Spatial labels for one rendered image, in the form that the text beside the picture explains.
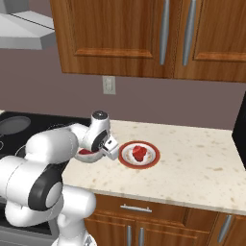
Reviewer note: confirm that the red rimmed white plate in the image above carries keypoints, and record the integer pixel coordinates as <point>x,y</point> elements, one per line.
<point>153,157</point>

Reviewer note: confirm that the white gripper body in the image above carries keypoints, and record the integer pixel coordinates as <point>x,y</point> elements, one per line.
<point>112,151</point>

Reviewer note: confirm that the white bowl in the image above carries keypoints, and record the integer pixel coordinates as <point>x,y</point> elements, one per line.
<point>93,158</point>

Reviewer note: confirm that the wooden drawer front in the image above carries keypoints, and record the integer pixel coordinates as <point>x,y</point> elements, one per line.
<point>166,213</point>

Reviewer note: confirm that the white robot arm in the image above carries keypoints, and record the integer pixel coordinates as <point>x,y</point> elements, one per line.
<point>48,150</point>

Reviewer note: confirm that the black hob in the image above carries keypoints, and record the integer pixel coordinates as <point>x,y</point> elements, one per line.
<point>48,120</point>

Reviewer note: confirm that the wooden wall cupboard door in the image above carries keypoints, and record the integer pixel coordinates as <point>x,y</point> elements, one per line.
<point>112,32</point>
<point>217,32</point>

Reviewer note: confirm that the white wall socket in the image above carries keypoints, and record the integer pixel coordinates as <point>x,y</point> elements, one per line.
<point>109,85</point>

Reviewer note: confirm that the dark grey pan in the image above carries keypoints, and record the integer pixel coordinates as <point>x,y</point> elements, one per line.
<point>14,125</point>

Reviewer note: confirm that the grey range hood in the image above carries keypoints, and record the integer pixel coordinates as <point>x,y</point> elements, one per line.
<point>22,30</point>

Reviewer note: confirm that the grey oven front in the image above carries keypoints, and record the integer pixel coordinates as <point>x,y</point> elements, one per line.
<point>22,237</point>

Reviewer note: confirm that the wooden base cupboard door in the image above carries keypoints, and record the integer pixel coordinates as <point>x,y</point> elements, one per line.
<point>238,230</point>
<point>173,237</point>
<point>109,233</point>

